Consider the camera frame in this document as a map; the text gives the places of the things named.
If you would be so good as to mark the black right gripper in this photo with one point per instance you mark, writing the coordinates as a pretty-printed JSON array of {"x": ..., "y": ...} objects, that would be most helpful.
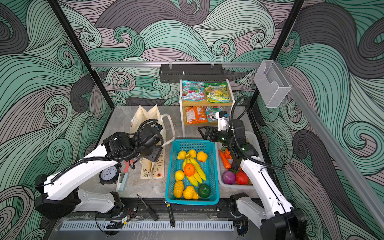
[{"x": 215, "y": 138}]

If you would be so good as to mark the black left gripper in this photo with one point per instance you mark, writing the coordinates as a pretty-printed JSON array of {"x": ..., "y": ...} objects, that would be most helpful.
[{"x": 156, "y": 156}]

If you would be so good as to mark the cream floral tote bag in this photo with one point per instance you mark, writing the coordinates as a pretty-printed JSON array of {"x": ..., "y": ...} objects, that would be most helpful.
[{"x": 142, "y": 117}]

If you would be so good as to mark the orange tangerine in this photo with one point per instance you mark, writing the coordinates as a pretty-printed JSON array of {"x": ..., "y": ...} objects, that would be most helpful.
[{"x": 189, "y": 170}]

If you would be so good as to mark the yellow banana bunch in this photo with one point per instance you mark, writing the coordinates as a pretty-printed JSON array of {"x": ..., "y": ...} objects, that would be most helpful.
[{"x": 199, "y": 176}]

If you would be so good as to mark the pink green candy bag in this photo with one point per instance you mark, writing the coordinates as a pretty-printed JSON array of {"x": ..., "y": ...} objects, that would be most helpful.
[{"x": 193, "y": 91}]

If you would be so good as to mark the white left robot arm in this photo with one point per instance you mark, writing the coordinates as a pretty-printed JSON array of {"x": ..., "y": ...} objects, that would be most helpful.
[{"x": 60, "y": 193}]

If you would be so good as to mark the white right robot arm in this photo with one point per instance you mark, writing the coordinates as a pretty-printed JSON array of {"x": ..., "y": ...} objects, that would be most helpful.
[{"x": 276, "y": 218}]

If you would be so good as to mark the teal Fox's candy bag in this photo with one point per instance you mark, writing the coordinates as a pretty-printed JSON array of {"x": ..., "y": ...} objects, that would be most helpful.
[{"x": 211, "y": 112}]

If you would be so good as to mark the orange Fox's candy bag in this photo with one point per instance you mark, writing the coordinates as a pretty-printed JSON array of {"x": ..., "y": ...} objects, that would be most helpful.
[{"x": 196, "y": 115}]

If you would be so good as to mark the yellow green candy bag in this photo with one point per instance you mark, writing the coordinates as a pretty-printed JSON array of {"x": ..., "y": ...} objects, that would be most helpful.
[{"x": 217, "y": 93}]

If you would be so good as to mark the yellow orange peach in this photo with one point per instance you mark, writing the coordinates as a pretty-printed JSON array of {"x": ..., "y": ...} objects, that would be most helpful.
[{"x": 202, "y": 157}]

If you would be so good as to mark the yellow lemon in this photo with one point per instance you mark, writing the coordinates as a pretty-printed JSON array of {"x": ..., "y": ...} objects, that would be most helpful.
[
  {"x": 182, "y": 155},
  {"x": 192, "y": 153}
]

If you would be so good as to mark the orange carrot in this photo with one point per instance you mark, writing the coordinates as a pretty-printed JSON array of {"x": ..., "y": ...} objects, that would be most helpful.
[{"x": 225, "y": 161}]

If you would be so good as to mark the white wooden shelf rack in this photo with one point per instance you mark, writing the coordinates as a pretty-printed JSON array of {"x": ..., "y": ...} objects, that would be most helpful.
[{"x": 184, "y": 104}]

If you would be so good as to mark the teal plastic basket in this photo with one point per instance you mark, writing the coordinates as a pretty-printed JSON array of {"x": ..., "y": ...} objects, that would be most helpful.
[{"x": 209, "y": 167}]

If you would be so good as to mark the purple onion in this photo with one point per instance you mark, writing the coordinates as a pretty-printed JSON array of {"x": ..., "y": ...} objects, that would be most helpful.
[{"x": 229, "y": 178}]

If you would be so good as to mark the black alarm clock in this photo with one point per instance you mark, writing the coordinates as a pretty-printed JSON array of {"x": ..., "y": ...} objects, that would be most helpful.
[{"x": 110, "y": 175}]

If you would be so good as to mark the red tomato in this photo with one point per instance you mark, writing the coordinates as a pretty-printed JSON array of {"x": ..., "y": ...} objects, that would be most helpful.
[{"x": 242, "y": 178}]

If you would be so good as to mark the yellow starfruit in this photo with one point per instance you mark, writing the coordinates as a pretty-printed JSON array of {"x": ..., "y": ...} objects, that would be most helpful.
[{"x": 178, "y": 189}]

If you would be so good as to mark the green avocado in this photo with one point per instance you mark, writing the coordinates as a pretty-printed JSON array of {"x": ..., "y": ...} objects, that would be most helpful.
[{"x": 204, "y": 191}]

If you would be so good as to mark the large yellow pear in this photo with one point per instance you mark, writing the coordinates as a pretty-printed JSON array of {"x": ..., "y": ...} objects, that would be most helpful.
[{"x": 190, "y": 193}]

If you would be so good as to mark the black adjustable wrench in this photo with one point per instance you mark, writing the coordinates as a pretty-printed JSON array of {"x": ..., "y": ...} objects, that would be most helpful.
[{"x": 170, "y": 212}]

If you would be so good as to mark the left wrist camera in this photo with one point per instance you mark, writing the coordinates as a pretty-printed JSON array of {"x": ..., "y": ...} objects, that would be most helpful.
[{"x": 156, "y": 128}]

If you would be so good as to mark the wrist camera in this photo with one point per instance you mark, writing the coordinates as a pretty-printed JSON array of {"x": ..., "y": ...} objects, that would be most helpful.
[
  {"x": 156, "y": 128},
  {"x": 223, "y": 120}
]

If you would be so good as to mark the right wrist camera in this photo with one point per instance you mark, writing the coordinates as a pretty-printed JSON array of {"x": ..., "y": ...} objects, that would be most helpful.
[{"x": 223, "y": 120}]

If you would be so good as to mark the pink handled brush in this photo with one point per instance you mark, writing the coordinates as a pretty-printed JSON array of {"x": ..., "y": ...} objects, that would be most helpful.
[{"x": 123, "y": 177}]

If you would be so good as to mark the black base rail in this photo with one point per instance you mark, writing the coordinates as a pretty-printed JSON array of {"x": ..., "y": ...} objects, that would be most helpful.
[{"x": 223, "y": 209}]

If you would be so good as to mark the clear acrylic wall holder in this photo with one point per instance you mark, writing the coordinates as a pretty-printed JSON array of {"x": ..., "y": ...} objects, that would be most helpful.
[{"x": 273, "y": 83}]

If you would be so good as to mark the white slotted cable duct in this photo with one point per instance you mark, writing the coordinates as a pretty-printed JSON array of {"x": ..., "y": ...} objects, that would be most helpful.
[{"x": 151, "y": 226}]

